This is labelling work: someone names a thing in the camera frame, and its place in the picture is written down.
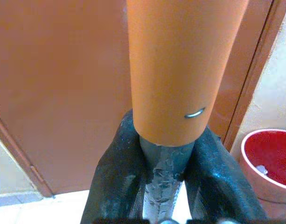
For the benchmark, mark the red plastic bucket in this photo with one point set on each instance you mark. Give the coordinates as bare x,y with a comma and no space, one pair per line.
268,163

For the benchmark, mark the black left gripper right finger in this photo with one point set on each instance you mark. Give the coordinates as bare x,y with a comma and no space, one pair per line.
217,177

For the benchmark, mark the brown wooden door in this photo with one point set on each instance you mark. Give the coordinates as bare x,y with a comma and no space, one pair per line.
63,88

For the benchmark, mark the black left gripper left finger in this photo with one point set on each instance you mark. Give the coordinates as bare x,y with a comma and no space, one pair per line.
114,172

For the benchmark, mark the brown wooden door frame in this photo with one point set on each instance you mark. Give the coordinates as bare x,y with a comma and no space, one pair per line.
254,77

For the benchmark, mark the white crumpled scrap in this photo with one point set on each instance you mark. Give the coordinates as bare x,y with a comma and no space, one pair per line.
261,169

